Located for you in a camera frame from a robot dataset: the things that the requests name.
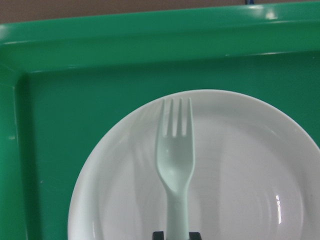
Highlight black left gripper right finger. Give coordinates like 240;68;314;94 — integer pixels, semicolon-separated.
189;232;202;240

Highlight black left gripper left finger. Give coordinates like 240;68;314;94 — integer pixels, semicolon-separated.
152;231;165;240

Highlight pale green plastic fork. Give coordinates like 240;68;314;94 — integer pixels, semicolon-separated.
155;98;195;240

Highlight white round plate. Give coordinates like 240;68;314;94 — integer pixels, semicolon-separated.
67;90;320;240

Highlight green plastic tray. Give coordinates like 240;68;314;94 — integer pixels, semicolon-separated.
0;1;320;240

